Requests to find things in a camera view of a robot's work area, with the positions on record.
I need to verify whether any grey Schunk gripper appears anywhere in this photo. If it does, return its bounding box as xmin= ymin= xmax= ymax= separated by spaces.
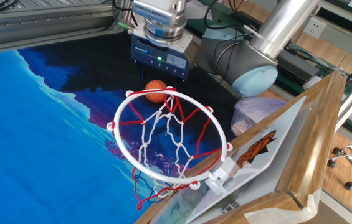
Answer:
xmin=130 ymin=34 xmax=192 ymax=80

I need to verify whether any orange mini basketball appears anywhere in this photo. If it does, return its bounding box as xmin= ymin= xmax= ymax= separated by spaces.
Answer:
xmin=145 ymin=79 xmax=168 ymax=104

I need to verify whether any silver wrist flange with plate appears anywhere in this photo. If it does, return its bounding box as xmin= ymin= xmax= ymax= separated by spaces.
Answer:
xmin=131 ymin=17 xmax=194 ymax=54

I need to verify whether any black power strip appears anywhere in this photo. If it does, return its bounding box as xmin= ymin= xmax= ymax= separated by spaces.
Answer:
xmin=230 ymin=11 xmax=264 ymax=30

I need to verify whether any purple plastic bag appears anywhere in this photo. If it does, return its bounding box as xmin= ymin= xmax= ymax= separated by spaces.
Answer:
xmin=231 ymin=96 xmax=288 ymax=136

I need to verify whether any white hoop with net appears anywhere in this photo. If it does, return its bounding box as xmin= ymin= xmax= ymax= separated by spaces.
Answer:
xmin=106 ymin=86 xmax=235 ymax=211

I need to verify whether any blue landscape printed cloth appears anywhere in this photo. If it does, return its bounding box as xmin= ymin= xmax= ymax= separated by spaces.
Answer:
xmin=0 ymin=32 xmax=239 ymax=224

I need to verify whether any white backboard panel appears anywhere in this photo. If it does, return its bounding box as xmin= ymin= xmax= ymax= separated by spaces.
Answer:
xmin=150 ymin=96 xmax=307 ymax=224

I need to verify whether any dark grey metal box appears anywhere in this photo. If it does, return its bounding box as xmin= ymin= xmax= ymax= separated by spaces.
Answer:
xmin=277 ymin=49 xmax=320 ymax=82

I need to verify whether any wooden backboard stand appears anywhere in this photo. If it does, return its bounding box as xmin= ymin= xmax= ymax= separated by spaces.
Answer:
xmin=135 ymin=70 xmax=348 ymax=224

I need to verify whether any white thin cable tie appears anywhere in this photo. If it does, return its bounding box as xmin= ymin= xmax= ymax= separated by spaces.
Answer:
xmin=243 ymin=24 xmax=265 ymax=40

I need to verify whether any white wall socket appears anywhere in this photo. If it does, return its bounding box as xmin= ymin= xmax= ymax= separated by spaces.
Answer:
xmin=303 ymin=17 xmax=328 ymax=40

